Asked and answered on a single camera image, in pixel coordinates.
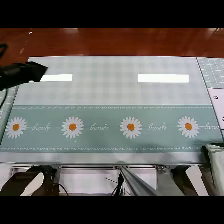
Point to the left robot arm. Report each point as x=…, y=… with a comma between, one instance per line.
x=20, y=75

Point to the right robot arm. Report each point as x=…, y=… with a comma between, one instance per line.
x=180, y=181

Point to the light blue shirt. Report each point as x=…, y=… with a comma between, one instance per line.
x=216, y=170

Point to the silver frame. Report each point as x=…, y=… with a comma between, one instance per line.
x=138, y=185

